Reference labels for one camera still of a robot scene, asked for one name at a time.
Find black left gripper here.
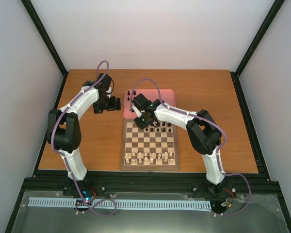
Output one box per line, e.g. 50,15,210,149
94,96,121,114

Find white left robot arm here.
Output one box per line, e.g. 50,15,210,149
47,73,121,196

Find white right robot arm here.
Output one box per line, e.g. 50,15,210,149
130,94,225,185

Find wooden chess board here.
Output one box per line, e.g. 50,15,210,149
121,119,180,171

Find pink plastic tray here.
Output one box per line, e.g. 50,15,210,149
123,88,178,120

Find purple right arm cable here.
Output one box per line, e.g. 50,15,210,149
130,78,252,217

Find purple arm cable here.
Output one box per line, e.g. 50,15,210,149
130,78,252,217
50,60,117,216

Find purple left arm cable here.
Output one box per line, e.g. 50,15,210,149
50,60,117,216

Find black left frame post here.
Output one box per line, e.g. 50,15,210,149
20,0,68,76

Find black frame post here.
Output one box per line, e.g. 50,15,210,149
20,0,68,76
234,0,287,75

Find black front frame rail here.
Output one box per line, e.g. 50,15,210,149
21,170,281,198

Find light blue cable duct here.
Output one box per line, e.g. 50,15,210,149
28,197,211,212

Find black right frame post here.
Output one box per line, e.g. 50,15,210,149
234,0,287,75

